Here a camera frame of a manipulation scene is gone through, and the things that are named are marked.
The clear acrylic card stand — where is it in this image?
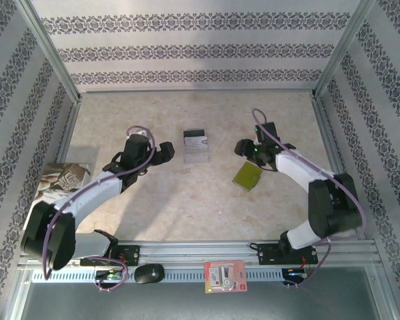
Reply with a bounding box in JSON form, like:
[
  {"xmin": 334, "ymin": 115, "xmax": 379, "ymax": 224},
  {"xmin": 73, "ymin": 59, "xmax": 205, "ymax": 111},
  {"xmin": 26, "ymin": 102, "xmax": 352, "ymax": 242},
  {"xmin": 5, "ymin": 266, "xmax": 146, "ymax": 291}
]
[{"xmin": 182, "ymin": 129, "xmax": 210, "ymax": 164}]

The printed magazine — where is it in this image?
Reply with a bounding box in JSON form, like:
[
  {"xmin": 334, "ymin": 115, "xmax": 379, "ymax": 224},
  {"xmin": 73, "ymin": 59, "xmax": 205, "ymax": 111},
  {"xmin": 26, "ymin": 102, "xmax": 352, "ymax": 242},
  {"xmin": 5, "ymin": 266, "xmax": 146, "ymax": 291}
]
[{"xmin": 26, "ymin": 162, "xmax": 91, "ymax": 231}]

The black computer mouse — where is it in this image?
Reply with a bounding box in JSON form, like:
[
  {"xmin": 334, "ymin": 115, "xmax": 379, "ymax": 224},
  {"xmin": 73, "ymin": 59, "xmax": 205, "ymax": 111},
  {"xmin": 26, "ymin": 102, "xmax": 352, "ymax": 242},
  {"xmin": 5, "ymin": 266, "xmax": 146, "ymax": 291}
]
[{"xmin": 134, "ymin": 263, "xmax": 165, "ymax": 285}]

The red USB drive package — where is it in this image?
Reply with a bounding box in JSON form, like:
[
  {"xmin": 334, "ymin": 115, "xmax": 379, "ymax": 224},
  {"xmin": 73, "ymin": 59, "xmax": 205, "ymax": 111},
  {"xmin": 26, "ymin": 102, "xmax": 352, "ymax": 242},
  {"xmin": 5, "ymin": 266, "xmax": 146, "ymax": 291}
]
[{"xmin": 203, "ymin": 259, "xmax": 247, "ymax": 294}]

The grey sheet metal panel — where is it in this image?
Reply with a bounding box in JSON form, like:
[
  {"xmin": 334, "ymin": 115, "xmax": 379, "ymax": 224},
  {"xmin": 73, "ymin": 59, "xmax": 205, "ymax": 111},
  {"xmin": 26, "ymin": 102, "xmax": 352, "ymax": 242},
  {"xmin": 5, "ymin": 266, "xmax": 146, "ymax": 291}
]
[{"xmin": 19, "ymin": 281, "xmax": 387, "ymax": 320}]

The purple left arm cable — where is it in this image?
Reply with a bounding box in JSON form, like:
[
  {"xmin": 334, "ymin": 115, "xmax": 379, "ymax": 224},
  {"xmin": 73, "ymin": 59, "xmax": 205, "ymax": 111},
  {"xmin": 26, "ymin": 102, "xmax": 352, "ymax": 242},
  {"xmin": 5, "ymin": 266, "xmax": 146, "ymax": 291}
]
[{"xmin": 41, "ymin": 125, "xmax": 157, "ymax": 293}]

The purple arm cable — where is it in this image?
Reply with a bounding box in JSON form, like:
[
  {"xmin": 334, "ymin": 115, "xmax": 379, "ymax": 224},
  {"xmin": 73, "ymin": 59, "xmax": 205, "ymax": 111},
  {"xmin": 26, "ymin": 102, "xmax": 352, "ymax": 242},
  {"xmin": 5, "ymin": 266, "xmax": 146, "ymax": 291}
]
[
  {"xmin": 251, "ymin": 108, "xmax": 367, "ymax": 290},
  {"xmin": 41, "ymin": 125, "xmax": 157, "ymax": 293}
]

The aluminium side rail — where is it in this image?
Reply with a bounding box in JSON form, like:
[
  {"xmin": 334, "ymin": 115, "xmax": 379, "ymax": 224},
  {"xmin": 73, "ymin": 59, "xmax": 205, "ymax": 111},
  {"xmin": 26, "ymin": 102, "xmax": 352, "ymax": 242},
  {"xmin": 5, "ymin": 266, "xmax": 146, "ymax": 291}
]
[
  {"xmin": 54, "ymin": 99, "xmax": 83, "ymax": 164},
  {"xmin": 311, "ymin": 96, "xmax": 366, "ymax": 240}
]

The aluminium back rail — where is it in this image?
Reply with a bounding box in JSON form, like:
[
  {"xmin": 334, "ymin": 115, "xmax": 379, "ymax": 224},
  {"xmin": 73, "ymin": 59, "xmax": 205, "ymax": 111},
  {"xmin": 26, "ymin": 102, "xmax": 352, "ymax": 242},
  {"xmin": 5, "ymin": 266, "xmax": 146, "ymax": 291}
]
[{"xmin": 79, "ymin": 88, "xmax": 316, "ymax": 95}]

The aluminium mounting rail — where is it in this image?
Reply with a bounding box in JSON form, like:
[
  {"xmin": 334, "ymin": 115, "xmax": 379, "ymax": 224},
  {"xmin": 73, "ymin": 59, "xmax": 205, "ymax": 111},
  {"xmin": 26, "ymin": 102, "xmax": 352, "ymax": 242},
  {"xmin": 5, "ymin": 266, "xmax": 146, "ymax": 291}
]
[{"xmin": 18, "ymin": 239, "xmax": 378, "ymax": 267}]

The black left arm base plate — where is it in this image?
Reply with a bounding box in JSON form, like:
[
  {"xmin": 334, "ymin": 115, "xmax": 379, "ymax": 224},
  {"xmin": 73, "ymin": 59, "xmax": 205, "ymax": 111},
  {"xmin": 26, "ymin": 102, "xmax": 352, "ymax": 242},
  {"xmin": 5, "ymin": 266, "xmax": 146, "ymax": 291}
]
[{"xmin": 79, "ymin": 245, "xmax": 141, "ymax": 267}]

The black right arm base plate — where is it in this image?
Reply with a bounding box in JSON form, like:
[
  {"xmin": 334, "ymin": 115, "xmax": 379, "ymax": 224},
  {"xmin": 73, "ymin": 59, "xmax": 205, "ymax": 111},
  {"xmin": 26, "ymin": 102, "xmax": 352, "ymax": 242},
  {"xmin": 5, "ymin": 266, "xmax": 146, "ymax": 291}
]
[{"xmin": 258, "ymin": 243, "xmax": 319, "ymax": 267}]

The aluminium frame post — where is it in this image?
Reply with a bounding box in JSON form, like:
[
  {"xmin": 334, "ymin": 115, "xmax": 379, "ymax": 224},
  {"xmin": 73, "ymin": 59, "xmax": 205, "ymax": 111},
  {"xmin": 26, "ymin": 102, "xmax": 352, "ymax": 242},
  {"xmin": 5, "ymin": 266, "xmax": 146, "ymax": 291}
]
[
  {"xmin": 311, "ymin": 0, "xmax": 381, "ymax": 101},
  {"xmin": 15, "ymin": 0, "xmax": 83, "ymax": 105}
]

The grey slotted cable duct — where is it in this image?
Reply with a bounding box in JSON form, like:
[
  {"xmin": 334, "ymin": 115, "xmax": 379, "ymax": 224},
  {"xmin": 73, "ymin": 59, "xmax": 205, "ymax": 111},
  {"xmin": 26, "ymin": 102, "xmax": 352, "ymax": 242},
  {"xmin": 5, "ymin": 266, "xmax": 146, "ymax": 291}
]
[{"xmin": 31, "ymin": 269, "xmax": 284, "ymax": 284}]

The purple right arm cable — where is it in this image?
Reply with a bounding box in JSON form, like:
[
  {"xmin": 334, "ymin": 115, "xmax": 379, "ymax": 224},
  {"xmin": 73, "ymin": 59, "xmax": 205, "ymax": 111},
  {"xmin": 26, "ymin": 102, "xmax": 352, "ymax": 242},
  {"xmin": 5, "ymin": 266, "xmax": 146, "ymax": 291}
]
[{"xmin": 251, "ymin": 108, "xmax": 367, "ymax": 290}]

